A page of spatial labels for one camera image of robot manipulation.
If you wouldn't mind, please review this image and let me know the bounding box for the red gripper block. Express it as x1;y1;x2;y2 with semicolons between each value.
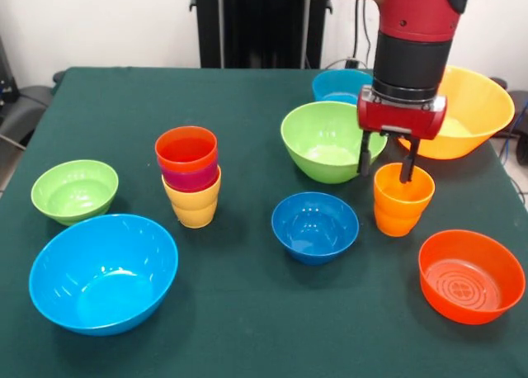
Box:
356;91;448;184

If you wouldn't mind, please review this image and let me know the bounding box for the orange ribbed plastic cup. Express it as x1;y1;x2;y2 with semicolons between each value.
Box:
374;162;436;238

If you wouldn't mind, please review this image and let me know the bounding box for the dark blue bowl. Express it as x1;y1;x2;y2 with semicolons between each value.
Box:
271;191;360;267

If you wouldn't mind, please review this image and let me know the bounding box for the purple plastic cup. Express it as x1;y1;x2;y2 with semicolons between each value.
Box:
158;159;220;193

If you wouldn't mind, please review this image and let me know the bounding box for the yellow ribbed plastic cup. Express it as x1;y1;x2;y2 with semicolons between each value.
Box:
161;165;223;229

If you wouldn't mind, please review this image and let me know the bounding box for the red plastic cup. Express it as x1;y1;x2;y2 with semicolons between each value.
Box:
154;125;219;173

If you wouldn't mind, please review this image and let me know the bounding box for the large green bowl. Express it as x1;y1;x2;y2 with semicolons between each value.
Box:
280;101;389;185

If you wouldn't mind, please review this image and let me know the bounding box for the small light blue bowl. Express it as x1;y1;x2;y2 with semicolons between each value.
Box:
311;69;375;106

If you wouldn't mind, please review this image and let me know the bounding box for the large yellow bowl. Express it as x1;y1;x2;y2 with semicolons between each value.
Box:
398;65;516;161

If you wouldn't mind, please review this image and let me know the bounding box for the red plastic bowl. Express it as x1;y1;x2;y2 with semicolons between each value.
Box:
417;229;526;326

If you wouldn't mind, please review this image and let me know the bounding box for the dark green tablecloth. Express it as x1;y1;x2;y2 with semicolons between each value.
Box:
0;66;528;378

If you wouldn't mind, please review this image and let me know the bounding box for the large light blue bowl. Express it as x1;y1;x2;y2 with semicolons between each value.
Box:
28;213;180;337

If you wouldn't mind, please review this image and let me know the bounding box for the small green ribbed bowl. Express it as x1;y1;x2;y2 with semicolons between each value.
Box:
31;158;120;226

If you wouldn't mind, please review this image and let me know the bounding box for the black hanging cable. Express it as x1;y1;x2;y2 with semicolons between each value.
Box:
348;0;373;69

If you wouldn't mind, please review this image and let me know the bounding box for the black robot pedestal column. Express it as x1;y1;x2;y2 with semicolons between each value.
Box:
189;0;333;69

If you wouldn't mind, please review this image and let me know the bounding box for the dark grey pedestal leg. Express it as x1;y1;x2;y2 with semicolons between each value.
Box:
0;84;55;149

